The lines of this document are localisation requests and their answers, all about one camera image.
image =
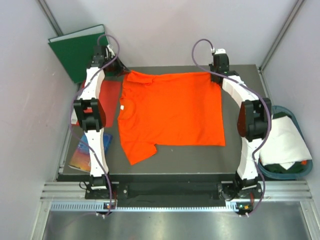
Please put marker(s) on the orange t-shirt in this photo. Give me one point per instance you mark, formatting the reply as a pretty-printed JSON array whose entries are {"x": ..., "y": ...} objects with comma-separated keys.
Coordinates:
[{"x": 178, "y": 109}]

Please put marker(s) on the white t-shirt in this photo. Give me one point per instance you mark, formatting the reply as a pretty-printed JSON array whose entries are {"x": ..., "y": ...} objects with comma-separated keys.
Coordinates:
[{"x": 285, "y": 145}]

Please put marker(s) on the black mounting plate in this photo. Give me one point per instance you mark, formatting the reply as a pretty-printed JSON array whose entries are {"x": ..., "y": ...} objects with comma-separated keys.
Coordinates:
[{"x": 152, "y": 191}]

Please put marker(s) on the green binder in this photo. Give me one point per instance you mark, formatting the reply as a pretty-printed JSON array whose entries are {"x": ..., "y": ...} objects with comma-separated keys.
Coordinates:
[{"x": 75, "y": 50}]

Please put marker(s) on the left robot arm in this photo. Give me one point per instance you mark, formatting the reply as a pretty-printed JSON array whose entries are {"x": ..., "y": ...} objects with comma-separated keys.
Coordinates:
[{"x": 99, "y": 174}]

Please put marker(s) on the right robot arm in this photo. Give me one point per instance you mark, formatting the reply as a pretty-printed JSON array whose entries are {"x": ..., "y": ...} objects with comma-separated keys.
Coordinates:
[{"x": 253, "y": 124}]

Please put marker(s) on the red folder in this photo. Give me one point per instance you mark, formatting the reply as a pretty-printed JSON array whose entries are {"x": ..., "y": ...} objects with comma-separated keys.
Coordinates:
[{"x": 108, "y": 100}]

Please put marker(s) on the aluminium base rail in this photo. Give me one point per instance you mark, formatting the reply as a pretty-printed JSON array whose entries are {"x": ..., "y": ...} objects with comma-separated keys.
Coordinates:
[{"x": 69, "y": 196}]

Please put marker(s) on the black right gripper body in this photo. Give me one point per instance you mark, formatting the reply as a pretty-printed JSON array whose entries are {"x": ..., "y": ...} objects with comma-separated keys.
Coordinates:
[{"x": 212, "y": 69}]

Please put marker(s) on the blue book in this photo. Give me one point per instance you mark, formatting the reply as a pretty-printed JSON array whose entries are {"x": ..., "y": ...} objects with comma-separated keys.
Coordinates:
[{"x": 80, "y": 159}]

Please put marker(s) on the teal laundry basket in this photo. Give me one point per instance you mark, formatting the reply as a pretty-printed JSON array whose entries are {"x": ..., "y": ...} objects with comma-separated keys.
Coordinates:
[{"x": 298, "y": 170}]

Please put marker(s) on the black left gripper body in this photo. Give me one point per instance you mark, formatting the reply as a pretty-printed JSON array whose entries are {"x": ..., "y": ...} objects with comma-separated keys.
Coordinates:
[{"x": 114, "y": 67}]

